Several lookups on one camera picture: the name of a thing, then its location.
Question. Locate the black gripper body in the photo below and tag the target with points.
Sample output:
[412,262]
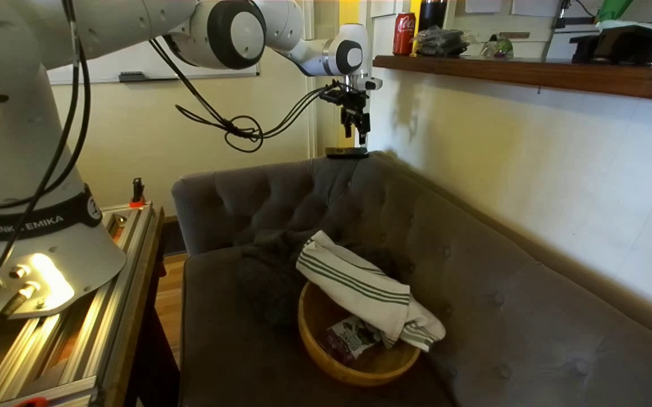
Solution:
[353,100]

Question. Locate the black remote control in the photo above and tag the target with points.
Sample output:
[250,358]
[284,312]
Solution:
[347,152]

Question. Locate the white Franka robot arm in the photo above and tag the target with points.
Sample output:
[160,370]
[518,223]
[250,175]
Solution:
[10,149]

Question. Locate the brown wooden counter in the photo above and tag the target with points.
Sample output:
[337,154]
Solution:
[566,75]

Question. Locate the grey tufted sofa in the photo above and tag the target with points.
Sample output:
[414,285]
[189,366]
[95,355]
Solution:
[508,317]

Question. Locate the crumpled plastic bag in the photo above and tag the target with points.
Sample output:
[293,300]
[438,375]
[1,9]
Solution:
[439,44]

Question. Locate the dark bottle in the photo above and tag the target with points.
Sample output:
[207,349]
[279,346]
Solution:
[431,14]

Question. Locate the dark grey cloth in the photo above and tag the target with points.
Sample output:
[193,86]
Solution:
[272,256]

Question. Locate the white green-striped towel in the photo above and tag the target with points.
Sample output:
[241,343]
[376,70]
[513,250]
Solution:
[355,284]

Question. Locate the small printed packet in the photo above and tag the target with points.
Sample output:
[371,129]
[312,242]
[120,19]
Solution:
[350,336]

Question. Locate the black whiteboard marker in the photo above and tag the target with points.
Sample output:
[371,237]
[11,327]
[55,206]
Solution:
[134,78]

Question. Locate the orange black clamp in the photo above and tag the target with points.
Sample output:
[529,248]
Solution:
[139,194]

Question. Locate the round wooden bowl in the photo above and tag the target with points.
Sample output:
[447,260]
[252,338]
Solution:
[327,354]

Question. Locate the black box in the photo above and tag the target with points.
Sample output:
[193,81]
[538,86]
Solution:
[621,45]

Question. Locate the bright green plastic object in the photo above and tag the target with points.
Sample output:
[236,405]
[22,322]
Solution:
[614,9]

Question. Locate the white wall whiteboard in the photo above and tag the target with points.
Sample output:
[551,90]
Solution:
[159,64]

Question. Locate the aluminium frame robot table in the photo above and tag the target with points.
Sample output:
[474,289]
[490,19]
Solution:
[107,330]

